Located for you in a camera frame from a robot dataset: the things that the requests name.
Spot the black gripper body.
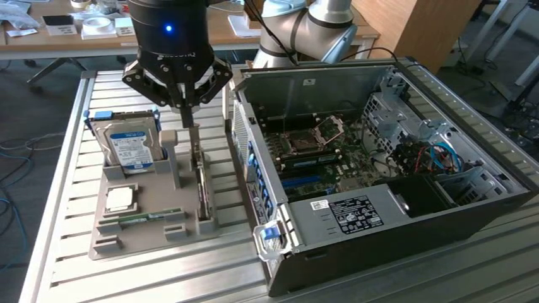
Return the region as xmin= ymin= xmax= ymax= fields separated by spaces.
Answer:
xmin=127 ymin=0 xmax=216 ymax=85

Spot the graphics card with metal bracket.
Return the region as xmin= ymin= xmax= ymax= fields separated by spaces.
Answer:
xmin=180 ymin=106 xmax=213 ymax=222

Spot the plain white box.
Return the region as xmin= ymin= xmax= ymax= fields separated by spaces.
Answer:
xmin=113 ymin=16 xmax=139 ymax=37

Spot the white flat box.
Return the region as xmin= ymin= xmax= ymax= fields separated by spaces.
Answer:
xmin=80 ymin=27 xmax=119 ymax=40

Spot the white tape roll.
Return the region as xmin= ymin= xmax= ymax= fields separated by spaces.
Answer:
xmin=81 ymin=17 xmax=117 ymax=34

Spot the white paper booklet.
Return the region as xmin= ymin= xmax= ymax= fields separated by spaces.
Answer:
xmin=228 ymin=14 xmax=263 ymax=38

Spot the hard disk with blue rails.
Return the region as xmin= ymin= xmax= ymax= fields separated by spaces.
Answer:
xmin=82 ymin=109 xmax=165 ymax=174

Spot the white box with black top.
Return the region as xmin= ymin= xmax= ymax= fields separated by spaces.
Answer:
xmin=41 ymin=15 xmax=77 ymax=36

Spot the wooden desk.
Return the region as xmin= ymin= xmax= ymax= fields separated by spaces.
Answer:
xmin=0 ymin=0 xmax=383 ymax=61

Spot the CPU socket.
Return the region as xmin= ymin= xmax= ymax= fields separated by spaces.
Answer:
xmin=285 ymin=132 xmax=325 ymax=155

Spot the metal socket cover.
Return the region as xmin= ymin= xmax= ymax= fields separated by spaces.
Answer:
xmin=311 ymin=115 xmax=348 ymax=145

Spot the installed RAM stick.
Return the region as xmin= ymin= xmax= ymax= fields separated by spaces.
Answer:
xmin=281 ymin=153 xmax=340 ymax=168

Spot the white paper label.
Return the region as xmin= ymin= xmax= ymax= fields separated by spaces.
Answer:
xmin=5 ymin=28 xmax=38 ymax=38

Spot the grey parts rack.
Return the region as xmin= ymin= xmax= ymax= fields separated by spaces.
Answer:
xmin=86 ymin=128 xmax=223 ymax=262

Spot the silver CPU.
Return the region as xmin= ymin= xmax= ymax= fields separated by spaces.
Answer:
xmin=104 ymin=188 xmax=136 ymax=213

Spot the clear plastic bag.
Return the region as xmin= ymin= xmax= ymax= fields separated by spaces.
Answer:
xmin=0 ymin=0 xmax=41 ymax=29

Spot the blue expansion slot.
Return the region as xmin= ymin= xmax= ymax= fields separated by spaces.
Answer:
xmin=280 ymin=173 xmax=323 ymax=190

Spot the green motherboard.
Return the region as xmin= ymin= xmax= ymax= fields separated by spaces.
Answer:
xmin=263 ymin=126 xmax=396 ymax=198

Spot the perforated metal drive cage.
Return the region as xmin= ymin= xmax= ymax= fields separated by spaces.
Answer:
xmin=361 ymin=91 xmax=456 ymax=149

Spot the green RAM stick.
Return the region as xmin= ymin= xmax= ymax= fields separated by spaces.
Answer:
xmin=98 ymin=208 xmax=184 ymax=225

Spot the grey power supply unit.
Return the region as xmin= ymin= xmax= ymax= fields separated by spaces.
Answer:
xmin=288 ymin=184 xmax=412 ymax=247

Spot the wooden cabinet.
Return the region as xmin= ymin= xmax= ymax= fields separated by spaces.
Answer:
xmin=351 ymin=0 xmax=483 ymax=73

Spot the black open PC case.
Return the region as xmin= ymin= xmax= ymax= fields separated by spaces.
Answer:
xmin=223 ymin=56 xmax=539 ymax=297

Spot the metal disk bay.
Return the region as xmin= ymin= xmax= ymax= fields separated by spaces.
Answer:
xmin=432 ymin=167 xmax=511 ymax=206

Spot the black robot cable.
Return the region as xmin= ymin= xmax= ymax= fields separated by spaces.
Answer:
xmin=245 ymin=0 xmax=297 ymax=66

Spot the white floor cable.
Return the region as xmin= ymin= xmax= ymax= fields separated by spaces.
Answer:
xmin=0 ymin=131 xmax=64 ymax=151

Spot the black cable over case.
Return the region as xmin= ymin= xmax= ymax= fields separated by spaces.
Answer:
xmin=355 ymin=47 xmax=421 ymax=69

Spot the red wire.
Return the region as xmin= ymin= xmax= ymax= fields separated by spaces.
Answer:
xmin=412 ymin=146 xmax=425 ymax=173

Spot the blue floor cable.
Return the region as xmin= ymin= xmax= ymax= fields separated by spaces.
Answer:
xmin=0 ymin=151 xmax=33 ymax=272

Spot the blue wire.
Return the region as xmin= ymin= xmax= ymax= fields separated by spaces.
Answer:
xmin=428 ymin=142 xmax=464 ymax=173

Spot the white table frame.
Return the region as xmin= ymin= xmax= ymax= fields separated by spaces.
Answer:
xmin=463 ymin=0 xmax=539 ymax=86

